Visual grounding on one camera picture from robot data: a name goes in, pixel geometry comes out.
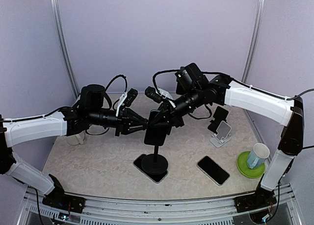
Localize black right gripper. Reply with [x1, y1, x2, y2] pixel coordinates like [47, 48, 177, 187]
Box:
[152, 86, 205, 127]

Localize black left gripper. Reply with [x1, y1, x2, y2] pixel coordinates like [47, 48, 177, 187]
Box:
[87, 107, 148, 136]

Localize teal-edged black phone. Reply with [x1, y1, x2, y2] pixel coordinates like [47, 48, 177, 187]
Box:
[143, 109, 170, 146]

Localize blue-edged black phone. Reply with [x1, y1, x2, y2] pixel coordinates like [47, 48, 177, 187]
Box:
[176, 80, 186, 95]

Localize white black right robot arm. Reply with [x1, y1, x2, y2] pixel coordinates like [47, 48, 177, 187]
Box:
[145, 63, 304, 207]

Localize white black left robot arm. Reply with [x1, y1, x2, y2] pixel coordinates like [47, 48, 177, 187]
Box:
[0, 84, 148, 208]

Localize black folding phone stand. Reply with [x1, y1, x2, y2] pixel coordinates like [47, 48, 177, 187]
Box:
[208, 106, 229, 134]

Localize clear-case black phone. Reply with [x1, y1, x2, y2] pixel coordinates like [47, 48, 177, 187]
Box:
[133, 154, 168, 184]

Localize silver folding phone stand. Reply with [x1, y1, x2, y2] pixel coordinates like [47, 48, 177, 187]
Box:
[210, 121, 232, 148]

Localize white-edged black phone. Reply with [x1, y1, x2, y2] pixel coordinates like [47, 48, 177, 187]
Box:
[197, 156, 230, 186]

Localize white mug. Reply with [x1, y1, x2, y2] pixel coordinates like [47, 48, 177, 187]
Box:
[66, 132, 85, 146]

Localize green plate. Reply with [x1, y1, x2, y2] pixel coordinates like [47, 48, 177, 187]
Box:
[236, 151, 265, 178]

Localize light blue cup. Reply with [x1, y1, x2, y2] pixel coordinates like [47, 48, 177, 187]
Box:
[246, 143, 270, 169]

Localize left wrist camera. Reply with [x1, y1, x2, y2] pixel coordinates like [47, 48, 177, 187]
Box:
[116, 88, 138, 117]

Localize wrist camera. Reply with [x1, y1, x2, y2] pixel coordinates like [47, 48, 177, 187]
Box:
[116, 88, 138, 117]
[145, 86, 176, 108]

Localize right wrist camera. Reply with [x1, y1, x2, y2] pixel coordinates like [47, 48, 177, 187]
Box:
[145, 86, 176, 108]

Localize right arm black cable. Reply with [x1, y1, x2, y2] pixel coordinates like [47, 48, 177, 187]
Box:
[152, 68, 314, 150]

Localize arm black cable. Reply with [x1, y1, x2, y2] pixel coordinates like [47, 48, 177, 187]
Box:
[0, 74, 130, 124]
[152, 68, 314, 150]

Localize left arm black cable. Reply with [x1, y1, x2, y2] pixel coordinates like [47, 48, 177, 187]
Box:
[0, 74, 130, 124]

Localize aluminium front rail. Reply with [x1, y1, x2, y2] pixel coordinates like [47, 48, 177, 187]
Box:
[17, 183, 302, 225]

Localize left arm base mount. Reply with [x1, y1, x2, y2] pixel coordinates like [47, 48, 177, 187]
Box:
[42, 194, 85, 214]

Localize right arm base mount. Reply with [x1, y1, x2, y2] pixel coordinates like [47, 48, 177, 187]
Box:
[234, 193, 277, 213]

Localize left aluminium frame post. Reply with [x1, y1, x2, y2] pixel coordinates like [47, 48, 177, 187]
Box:
[50, 0, 79, 98]

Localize aluminium frame post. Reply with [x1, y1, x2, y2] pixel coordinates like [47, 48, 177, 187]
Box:
[50, 0, 79, 98]
[241, 0, 265, 83]

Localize right aluminium frame post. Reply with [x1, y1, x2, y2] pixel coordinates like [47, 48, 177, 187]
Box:
[241, 0, 265, 83]

